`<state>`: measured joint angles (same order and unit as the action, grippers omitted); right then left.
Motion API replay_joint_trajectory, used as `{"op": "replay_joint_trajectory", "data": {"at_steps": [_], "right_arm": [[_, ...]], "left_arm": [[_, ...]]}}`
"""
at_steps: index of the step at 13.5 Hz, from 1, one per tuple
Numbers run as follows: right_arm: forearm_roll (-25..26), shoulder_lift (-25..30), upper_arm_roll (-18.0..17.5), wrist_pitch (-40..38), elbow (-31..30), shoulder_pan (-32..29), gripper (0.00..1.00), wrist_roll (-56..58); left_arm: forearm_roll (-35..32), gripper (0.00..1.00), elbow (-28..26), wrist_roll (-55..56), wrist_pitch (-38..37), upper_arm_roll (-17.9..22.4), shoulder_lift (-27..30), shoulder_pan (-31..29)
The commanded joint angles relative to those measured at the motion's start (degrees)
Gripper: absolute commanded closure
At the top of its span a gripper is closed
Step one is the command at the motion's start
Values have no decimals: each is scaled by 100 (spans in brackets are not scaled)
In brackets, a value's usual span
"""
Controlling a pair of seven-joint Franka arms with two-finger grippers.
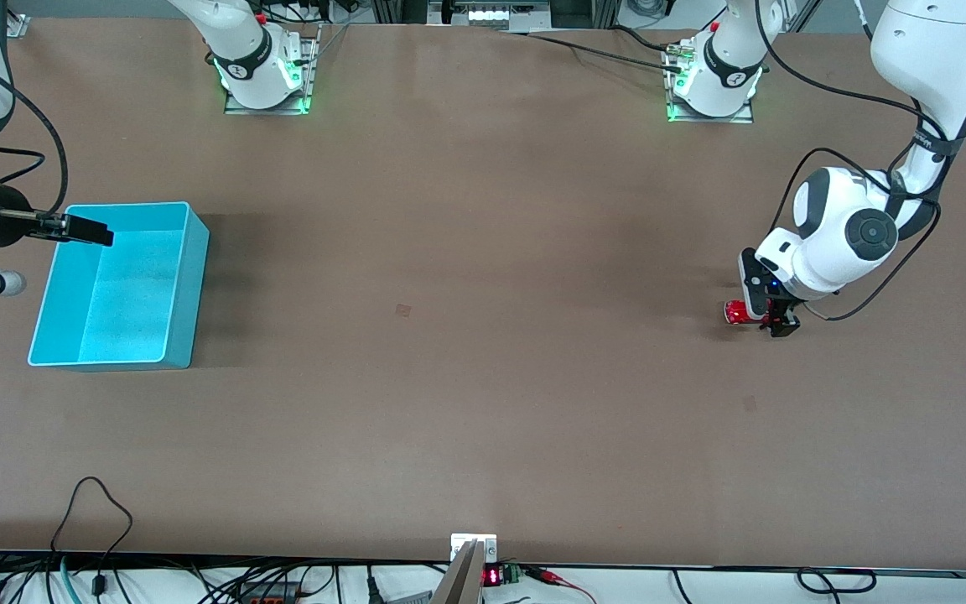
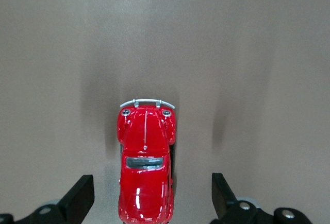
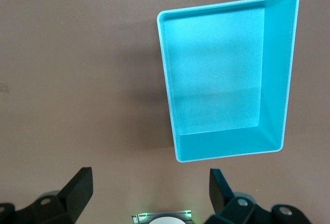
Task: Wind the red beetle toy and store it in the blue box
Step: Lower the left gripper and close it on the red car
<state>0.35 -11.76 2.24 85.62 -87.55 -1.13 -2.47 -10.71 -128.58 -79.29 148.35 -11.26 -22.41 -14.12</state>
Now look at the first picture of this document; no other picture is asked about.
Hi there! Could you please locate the long black table cable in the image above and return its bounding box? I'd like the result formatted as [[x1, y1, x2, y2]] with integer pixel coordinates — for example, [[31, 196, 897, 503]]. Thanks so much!
[[491, 30, 685, 72]]

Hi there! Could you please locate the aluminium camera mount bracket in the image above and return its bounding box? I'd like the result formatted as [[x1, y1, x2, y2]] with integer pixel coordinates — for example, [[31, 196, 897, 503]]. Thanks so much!
[[431, 534, 498, 604]]

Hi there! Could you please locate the red clip wire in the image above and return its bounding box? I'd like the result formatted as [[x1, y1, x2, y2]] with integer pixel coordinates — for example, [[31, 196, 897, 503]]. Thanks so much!
[[525, 566, 597, 604]]

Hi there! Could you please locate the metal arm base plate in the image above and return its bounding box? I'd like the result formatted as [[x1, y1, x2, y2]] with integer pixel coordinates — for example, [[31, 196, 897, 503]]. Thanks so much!
[[223, 35, 314, 116], [665, 42, 755, 125]]

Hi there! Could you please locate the lit metal rack device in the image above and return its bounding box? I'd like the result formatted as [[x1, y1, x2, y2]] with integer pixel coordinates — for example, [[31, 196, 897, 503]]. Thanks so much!
[[428, 0, 551, 30]]

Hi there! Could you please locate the short black table cable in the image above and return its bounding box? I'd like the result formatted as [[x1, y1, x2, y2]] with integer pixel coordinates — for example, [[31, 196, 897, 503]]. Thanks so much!
[[613, 25, 685, 55]]

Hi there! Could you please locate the thin black looped cable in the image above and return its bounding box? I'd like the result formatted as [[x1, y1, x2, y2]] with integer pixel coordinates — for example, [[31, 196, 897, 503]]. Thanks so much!
[[49, 476, 133, 596]]

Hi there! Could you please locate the black coiled cable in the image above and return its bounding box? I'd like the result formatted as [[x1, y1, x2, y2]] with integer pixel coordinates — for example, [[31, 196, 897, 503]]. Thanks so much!
[[796, 568, 878, 595]]

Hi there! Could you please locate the dark power strip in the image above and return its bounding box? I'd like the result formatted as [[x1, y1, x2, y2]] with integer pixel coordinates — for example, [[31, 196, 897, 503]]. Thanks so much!
[[236, 579, 304, 604]]

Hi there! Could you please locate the blue plastic box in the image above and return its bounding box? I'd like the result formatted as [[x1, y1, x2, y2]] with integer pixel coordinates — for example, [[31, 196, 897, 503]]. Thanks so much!
[[28, 201, 210, 371]]

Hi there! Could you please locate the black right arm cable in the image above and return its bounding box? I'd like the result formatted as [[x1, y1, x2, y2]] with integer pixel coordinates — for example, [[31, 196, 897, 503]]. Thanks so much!
[[0, 42, 70, 217]]

